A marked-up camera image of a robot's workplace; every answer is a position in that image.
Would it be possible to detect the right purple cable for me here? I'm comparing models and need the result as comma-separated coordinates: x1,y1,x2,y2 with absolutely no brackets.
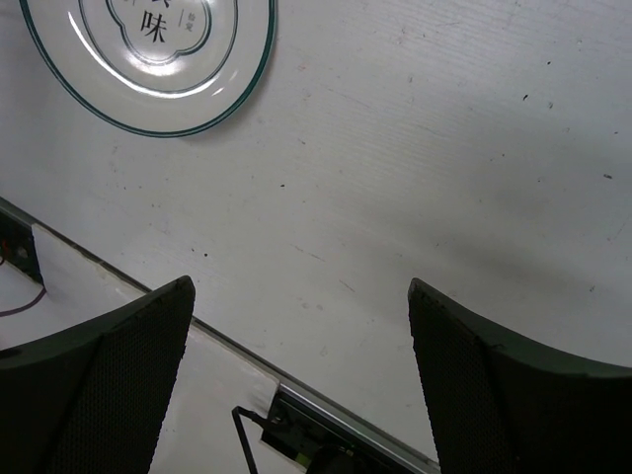
0,285,48,317

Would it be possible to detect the green rimmed white plate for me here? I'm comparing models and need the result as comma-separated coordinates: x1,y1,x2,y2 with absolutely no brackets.
20,1,277,138

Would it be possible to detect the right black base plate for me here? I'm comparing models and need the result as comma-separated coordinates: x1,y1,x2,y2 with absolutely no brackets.
231,392,401,473

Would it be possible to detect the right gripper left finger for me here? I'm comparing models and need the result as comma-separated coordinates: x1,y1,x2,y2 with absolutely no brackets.
1,276,196,473

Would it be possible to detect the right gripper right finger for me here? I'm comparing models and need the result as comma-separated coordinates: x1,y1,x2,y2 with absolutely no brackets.
408,278,631,473

